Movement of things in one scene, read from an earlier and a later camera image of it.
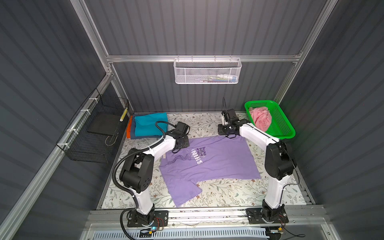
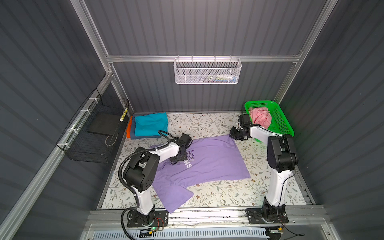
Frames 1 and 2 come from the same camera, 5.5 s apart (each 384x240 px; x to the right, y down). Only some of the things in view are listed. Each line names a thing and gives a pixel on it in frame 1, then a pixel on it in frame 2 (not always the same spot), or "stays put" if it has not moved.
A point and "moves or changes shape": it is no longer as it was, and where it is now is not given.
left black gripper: (185, 142) → (183, 157)
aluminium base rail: (296, 216) stays put
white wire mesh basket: (204, 71) stays put
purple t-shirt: (212, 158) moves or changes shape
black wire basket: (90, 137) stays put
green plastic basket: (281, 128) stays put
